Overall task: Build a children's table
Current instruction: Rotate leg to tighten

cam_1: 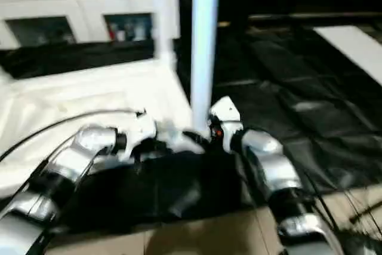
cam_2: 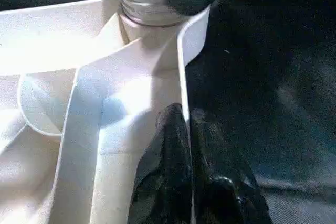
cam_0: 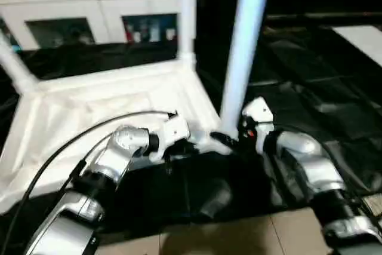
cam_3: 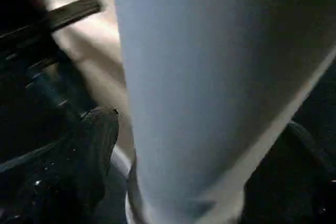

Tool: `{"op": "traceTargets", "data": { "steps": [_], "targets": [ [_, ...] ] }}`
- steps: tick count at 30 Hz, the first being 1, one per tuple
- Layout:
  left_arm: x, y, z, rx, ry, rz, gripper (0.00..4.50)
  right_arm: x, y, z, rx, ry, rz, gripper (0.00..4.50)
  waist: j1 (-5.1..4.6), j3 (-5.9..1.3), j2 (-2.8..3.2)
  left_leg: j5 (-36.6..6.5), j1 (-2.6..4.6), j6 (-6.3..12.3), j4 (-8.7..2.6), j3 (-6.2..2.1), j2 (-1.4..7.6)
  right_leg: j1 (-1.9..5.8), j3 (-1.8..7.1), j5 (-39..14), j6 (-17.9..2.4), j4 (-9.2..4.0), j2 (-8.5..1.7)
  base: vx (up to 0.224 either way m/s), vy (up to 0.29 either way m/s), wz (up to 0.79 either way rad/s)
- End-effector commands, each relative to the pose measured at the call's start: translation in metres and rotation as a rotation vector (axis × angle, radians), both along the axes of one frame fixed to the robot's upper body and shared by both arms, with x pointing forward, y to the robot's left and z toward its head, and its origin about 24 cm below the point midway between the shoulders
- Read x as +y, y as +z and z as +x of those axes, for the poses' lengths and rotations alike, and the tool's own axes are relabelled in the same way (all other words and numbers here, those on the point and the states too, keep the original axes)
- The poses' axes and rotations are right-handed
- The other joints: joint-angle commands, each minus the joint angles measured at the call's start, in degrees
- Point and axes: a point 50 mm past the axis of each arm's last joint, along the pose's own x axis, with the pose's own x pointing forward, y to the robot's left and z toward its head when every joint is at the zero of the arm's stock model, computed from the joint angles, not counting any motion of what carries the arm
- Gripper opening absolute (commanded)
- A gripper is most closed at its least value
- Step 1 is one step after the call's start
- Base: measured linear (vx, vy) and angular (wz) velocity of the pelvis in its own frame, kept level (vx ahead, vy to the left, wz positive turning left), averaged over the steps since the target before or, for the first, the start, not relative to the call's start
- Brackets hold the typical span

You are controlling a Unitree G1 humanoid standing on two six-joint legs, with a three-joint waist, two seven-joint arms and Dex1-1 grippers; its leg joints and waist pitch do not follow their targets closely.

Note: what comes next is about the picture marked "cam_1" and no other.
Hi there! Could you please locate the white plastic table top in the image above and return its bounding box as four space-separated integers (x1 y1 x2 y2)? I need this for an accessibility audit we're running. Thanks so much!
0 55 207 199

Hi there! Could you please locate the white plastic table leg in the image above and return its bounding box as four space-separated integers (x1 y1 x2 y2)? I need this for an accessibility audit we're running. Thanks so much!
151 0 178 67
190 0 221 139

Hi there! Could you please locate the black plastic mat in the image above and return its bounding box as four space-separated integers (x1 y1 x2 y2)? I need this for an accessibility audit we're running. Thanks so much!
0 19 382 235

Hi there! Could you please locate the white flat board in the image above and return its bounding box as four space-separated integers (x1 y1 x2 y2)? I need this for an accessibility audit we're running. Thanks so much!
313 25 382 88

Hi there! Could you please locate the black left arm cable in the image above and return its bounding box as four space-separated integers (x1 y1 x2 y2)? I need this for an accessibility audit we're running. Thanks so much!
0 109 147 163

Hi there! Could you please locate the black metal rail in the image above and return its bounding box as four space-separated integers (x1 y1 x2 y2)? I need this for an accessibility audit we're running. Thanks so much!
248 11 382 23

